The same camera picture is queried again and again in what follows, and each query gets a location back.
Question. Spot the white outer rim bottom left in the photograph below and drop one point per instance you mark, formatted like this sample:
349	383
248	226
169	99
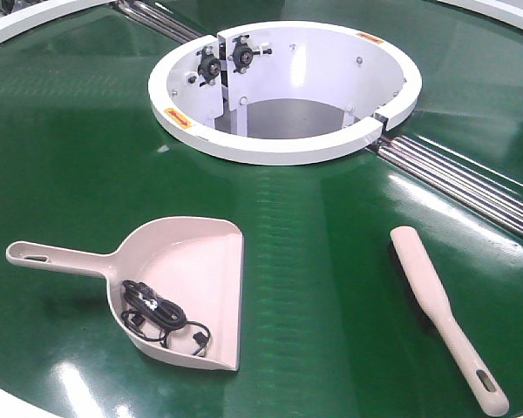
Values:
11	406

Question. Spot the steel rollers right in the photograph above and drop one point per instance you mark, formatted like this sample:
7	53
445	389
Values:
470	188

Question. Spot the black right bearing mount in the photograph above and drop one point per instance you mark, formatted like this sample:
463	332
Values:
243	55

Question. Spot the white outer rim top right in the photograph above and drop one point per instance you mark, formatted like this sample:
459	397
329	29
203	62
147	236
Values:
507	12

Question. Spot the white rim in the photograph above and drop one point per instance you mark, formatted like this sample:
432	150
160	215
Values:
11	406
507	12
30	17

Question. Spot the black left bearing mount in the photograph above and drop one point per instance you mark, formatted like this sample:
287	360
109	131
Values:
209	67

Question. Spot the beige plastic dustpan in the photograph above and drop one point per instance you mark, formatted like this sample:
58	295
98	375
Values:
193	261

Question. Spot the white outer rim top left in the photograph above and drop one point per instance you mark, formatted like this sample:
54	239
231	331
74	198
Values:
30	17

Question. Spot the beige hand brush black bristles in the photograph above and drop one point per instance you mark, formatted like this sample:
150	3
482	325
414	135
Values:
432	298

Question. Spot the green conveyor belt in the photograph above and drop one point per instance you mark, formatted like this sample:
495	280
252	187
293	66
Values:
328	326

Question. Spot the black bearing mount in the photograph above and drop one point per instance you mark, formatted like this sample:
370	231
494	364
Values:
243	55
209	67

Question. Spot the steel rollers top left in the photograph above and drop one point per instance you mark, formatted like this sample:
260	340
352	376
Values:
158	20

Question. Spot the steel rollers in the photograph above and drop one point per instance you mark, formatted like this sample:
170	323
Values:
470	188
158	20

